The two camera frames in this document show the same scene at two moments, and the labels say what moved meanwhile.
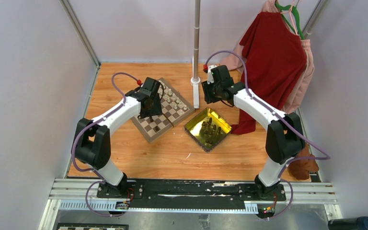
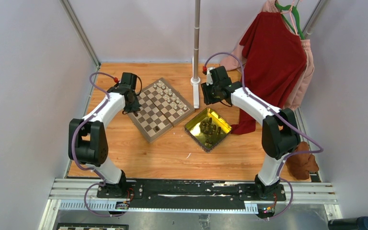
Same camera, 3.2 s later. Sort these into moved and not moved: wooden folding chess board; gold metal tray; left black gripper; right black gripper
Moved: left black gripper
Not moved: wooden folding chess board; right black gripper; gold metal tray
